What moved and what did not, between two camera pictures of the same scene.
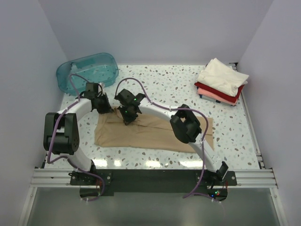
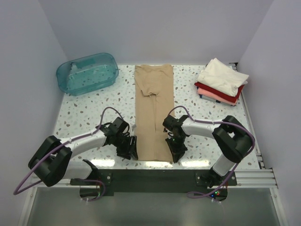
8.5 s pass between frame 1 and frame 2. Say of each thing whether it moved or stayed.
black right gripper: moved
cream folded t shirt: stayed
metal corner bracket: stayed
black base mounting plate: stayed
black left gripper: moved
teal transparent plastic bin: stayed
